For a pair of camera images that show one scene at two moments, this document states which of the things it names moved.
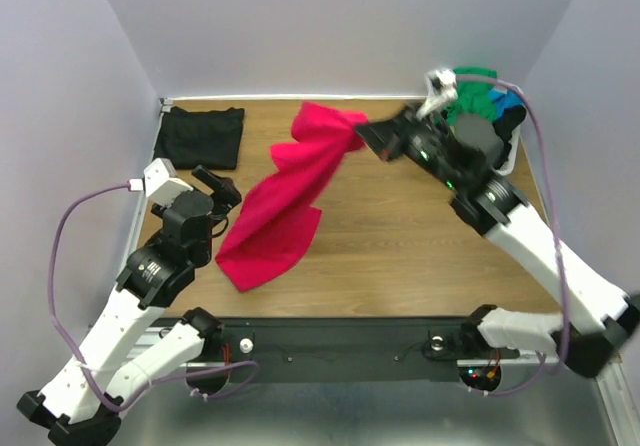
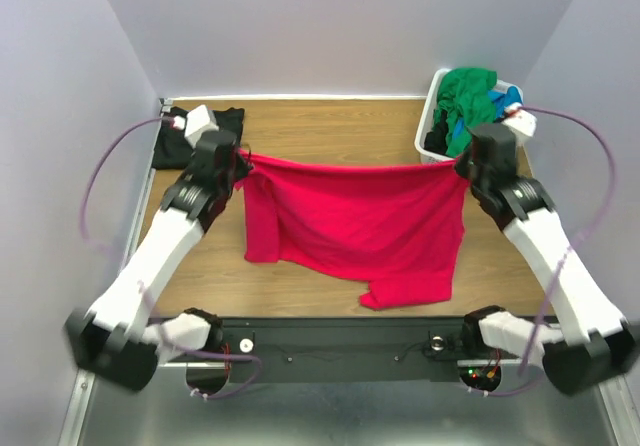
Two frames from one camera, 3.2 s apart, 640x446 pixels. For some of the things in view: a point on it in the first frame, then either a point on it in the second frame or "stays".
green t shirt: [472, 97] stays
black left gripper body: [229, 197] → [242, 168]
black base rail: [363, 348] stays
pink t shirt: [279, 216] → [400, 230]
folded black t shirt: [194, 138] stays
